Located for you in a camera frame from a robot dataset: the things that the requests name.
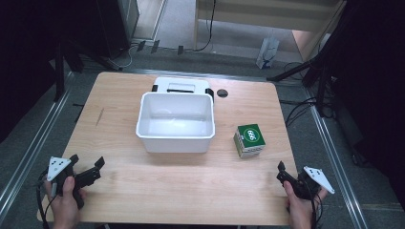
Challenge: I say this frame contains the black metal stand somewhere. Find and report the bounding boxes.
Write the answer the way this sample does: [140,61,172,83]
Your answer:
[51,39,86,103]

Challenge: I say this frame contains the white floor cable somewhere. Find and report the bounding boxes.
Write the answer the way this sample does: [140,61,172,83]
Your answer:
[106,44,139,70]

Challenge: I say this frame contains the person's left hand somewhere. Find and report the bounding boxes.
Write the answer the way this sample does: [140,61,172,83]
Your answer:
[43,176,88,229]

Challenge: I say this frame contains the light wooden shelf unit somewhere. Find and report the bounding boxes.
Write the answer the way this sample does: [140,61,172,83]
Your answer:
[193,0,348,62]

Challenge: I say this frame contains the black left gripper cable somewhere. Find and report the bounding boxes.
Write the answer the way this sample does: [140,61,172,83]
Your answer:
[34,170,54,229]

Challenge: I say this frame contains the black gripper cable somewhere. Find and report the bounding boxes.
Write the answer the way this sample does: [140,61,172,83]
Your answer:
[34,170,54,229]
[309,190,325,229]

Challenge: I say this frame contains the green and white box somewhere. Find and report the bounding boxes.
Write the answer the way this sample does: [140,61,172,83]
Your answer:
[233,123,266,159]

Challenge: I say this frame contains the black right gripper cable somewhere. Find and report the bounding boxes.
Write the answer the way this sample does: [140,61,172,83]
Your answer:
[309,190,325,229]

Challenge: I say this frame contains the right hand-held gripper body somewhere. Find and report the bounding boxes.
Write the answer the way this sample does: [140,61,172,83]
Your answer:
[276,165,336,201]

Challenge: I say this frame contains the black tripod stand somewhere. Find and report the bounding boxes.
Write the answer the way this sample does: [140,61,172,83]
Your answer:
[266,6,354,118]

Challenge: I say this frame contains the black floor cables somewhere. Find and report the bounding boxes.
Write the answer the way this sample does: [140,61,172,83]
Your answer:
[279,61,338,128]

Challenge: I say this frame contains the black cabinet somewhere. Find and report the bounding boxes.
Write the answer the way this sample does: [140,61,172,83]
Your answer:
[94,0,141,60]

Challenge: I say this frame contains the person's right hand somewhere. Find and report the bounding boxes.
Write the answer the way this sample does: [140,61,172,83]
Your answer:
[283,179,329,229]

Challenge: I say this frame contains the white lid with black latches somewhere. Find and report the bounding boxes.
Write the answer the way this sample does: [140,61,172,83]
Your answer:
[151,76,215,103]

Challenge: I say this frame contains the black hanging cable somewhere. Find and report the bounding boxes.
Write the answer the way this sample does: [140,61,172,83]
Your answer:
[192,0,218,53]

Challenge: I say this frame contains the white plastic bag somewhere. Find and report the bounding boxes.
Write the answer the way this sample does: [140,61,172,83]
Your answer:
[255,29,281,71]

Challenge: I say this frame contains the metal floor rail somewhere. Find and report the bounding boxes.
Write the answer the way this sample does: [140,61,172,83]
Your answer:
[304,87,371,229]
[0,71,75,220]

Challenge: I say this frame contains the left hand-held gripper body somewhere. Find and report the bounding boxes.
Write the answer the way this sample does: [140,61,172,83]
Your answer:
[46,156,102,211]

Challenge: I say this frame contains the white plastic bin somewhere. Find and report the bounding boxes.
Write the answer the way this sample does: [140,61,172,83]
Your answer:
[135,91,217,155]

